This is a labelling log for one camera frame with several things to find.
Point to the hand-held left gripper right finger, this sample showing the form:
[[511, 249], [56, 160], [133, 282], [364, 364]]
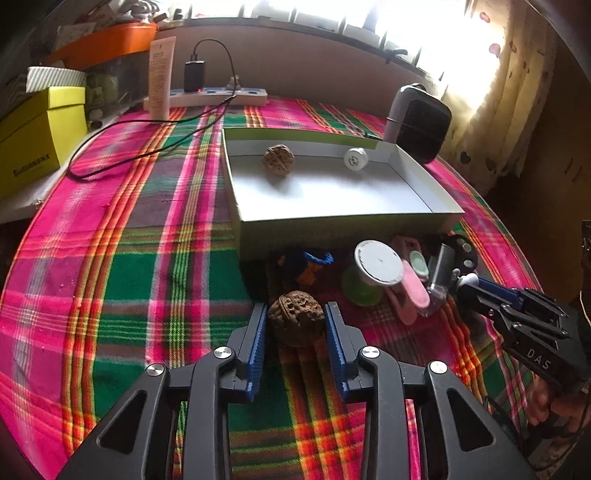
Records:
[[336, 350]]

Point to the blue and orange toy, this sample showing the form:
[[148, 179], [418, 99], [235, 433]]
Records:
[[314, 258]]

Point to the shallow cardboard box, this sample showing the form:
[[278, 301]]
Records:
[[332, 194]]

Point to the white plug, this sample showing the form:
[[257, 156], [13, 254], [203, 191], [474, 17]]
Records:
[[233, 82]]

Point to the white crumpled bags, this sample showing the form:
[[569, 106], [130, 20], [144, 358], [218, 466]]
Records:
[[134, 11]]

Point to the black key fob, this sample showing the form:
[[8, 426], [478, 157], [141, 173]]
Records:
[[464, 256]]

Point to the small white cylinder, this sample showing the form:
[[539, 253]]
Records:
[[354, 159]]

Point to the green cup with white lid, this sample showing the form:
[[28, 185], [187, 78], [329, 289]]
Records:
[[378, 263]]

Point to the plaid tablecloth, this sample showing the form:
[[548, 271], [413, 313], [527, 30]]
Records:
[[115, 277]]

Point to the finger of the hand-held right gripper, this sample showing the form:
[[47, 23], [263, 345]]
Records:
[[485, 302], [503, 291]]

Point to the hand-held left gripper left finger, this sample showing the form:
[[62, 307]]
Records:
[[259, 350]]

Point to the white power strip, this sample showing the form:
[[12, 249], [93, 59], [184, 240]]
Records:
[[249, 94]]

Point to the yellow box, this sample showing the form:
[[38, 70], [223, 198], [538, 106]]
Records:
[[37, 138]]

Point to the striped box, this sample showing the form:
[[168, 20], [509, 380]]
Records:
[[51, 78]]

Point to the grey space heater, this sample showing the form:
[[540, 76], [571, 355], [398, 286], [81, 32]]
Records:
[[425, 124]]

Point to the clear plastic storage bin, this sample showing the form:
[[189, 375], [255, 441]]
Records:
[[111, 85]]

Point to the black charger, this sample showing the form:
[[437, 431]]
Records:
[[194, 76]]

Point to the cream tube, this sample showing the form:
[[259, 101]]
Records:
[[161, 78]]

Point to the patterned beige curtain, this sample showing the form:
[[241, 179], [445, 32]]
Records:
[[517, 92]]

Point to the barred window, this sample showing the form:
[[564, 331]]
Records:
[[300, 11]]

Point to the pink clip with mint pad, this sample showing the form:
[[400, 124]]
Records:
[[413, 295]]

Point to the orange tray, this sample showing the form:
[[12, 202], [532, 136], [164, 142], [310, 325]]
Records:
[[106, 39]]

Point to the brown walnut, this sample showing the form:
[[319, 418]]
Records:
[[294, 318], [278, 159]]

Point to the person's right hand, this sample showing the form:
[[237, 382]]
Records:
[[561, 408]]

